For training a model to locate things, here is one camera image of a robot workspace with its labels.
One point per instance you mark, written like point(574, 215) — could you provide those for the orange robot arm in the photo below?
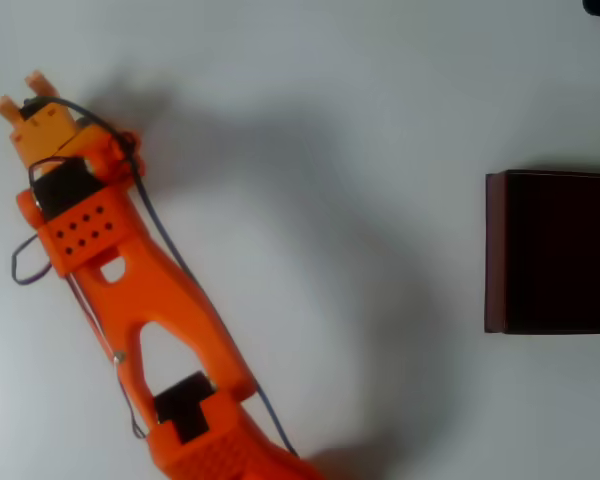
point(145, 295)

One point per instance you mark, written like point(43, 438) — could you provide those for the light orange camera mount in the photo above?
point(45, 132)

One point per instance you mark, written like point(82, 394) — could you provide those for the red open box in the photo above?
point(555, 250)

